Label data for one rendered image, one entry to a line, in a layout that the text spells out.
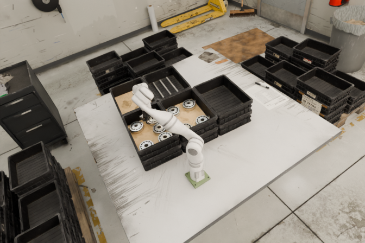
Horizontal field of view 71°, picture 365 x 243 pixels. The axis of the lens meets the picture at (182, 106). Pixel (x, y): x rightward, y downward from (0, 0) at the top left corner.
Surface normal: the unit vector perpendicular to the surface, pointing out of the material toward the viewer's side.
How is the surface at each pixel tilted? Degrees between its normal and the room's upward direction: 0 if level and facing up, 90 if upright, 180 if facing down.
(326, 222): 0
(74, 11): 90
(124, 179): 0
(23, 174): 0
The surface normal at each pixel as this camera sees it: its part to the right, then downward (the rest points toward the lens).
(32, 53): 0.51, 0.53
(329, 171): -0.14, -0.73
